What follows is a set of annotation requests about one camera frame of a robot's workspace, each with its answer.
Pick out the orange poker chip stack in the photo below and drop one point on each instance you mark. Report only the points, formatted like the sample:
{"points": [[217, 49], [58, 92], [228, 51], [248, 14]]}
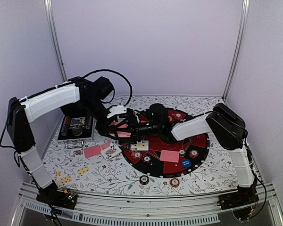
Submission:
{"points": [[174, 182]]}

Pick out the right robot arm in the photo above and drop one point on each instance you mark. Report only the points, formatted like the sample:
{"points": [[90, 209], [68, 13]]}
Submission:
{"points": [[168, 143]]}

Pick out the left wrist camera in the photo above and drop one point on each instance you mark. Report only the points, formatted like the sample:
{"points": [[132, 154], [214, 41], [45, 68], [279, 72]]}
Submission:
{"points": [[116, 110]]}

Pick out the aluminium poker case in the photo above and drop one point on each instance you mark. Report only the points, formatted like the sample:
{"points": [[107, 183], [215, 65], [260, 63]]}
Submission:
{"points": [[75, 132]]}

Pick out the aluminium frame post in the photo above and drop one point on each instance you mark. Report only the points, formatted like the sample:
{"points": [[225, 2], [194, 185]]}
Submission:
{"points": [[54, 38], [237, 49]]}

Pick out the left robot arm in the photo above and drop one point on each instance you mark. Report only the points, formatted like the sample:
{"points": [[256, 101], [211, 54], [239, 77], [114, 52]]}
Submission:
{"points": [[77, 92]]}

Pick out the face card on cloth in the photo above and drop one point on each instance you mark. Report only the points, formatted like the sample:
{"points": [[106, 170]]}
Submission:
{"points": [[77, 153]]}

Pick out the face-down red card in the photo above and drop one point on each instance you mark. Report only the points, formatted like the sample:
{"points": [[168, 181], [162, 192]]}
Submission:
{"points": [[105, 146], [92, 151]]}

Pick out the two of clubs card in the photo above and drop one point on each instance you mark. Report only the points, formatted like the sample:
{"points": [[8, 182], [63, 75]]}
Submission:
{"points": [[140, 146]]}

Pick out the dark poker chip stack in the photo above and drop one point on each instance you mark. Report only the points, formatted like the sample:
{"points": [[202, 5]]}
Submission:
{"points": [[144, 180]]}

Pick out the left aluminium frame post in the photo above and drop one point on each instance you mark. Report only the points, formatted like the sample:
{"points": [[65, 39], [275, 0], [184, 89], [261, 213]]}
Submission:
{"points": [[54, 38]]}

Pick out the floral table cloth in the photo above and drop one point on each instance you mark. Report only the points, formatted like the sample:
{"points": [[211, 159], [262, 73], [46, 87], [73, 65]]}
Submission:
{"points": [[216, 174]]}

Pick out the front aluminium rail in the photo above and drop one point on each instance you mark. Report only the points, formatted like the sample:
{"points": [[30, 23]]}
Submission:
{"points": [[99, 209]]}

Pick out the red playing card deck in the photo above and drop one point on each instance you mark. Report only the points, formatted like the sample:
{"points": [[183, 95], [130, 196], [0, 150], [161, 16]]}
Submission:
{"points": [[121, 134]]}

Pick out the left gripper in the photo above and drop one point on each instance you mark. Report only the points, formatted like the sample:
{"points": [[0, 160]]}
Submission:
{"points": [[100, 127]]}

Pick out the round red black poker mat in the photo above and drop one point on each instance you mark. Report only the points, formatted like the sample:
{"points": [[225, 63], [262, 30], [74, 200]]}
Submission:
{"points": [[163, 169]]}

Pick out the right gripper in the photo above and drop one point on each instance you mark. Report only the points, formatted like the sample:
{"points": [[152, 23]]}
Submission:
{"points": [[133, 124]]}

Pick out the right aluminium frame post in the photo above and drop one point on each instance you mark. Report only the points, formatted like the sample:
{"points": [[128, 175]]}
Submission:
{"points": [[237, 49]]}

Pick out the diamonds card left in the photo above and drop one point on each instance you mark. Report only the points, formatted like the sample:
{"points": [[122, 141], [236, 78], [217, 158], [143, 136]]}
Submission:
{"points": [[57, 175]]}

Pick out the diamonds card bottom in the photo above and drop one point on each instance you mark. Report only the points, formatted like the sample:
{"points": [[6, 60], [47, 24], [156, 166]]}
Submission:
{"points": [[64, 180]]}

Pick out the face-down card seat four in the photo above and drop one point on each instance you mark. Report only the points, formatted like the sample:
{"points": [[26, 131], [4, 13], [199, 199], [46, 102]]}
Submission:
{"points": [[169, 156]]}

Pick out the blue small blind button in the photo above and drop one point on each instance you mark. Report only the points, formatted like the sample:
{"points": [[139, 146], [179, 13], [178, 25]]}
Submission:
{"points": [[186, 163]]}

